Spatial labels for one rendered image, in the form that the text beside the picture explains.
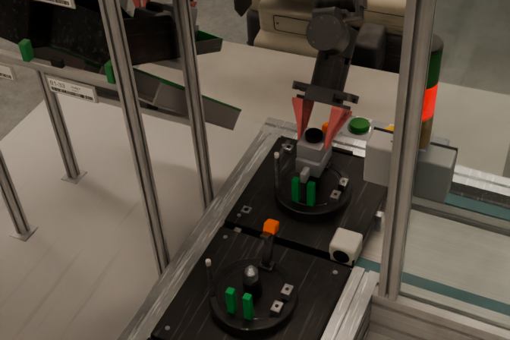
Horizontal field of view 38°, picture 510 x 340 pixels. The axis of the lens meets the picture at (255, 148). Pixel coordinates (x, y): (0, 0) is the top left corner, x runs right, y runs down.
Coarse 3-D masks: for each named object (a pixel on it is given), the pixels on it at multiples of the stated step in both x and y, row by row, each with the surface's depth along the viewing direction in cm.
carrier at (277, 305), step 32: (224, 256) 125; (256, 256) 124; (288, 256) 124; (192, 288) 120; (224, 288) 117; (256, 288) 114; (288, 288) 114; (320, 288) 119; (160, 320) 116; (192, 320) 115; (224, 320) 113; (256, 320) 112; (288, 320) 114; (320, 320) 114
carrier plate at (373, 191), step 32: (288, 160) 141; (352, 160) 140; (256, 192) 135; (352, 192) 134; (384, 192) 134; (256, 224) 130; (288, 224) 129; (320, 224) 129; (352, 224) 128; (320, 256) 126
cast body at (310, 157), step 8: (312, 128) 125; (304, 136) 125; (312, 136) 124; (320, 136) 124; (304, 144) 124; (312, 144) 124; (320, 144) 123; (304, 152) 124; (312, 152) 123; (320, 152) 123; (328, 152) 127; (296, 160) 126; (304, 160) 125; (312, 160) 125; (320, 160) 124; (328, 160) 129; (296, 168) 127; (304, 168) 125; (312, 168) 125; (320, 168) 125; (304, 176) 124
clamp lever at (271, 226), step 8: (264, 224) 116; (272, 224) 115; (264, 232) 116; (272, 232) 116; (264, 240) 117; (272, 240) 117; (264, 248) 118; (272, 248) 118; (264, 256) 118; (264, 264) 119
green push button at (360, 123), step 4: (352, 120) 149; (356, 120) 149; (360, 120) 149; (364, 120) 149; (352, 124) 148; (356, 124) 148; (360, 124) 148; (364, 124) 148; (368, 124) 148; (352, 128) 147; (356, 128) 147; (360, 128) 147; (364, 128) 147; (368, 128) 148; (356, 132) 147; (360, 132) 147; (364, 132) 147
